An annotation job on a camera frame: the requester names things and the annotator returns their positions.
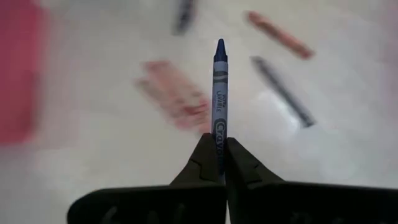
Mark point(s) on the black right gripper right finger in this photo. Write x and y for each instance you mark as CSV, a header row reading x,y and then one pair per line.
x,y
264,202

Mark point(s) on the blue crayon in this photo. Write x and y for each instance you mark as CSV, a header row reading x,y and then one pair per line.
x,y
220,93

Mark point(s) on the red crayon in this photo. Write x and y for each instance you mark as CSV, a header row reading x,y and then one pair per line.
x,y
183,90
280,34

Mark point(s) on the pink plastic bin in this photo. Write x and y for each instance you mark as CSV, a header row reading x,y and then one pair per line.
x,y
18,77

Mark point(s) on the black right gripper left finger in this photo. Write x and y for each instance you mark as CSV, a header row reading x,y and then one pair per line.
x,y
186,202

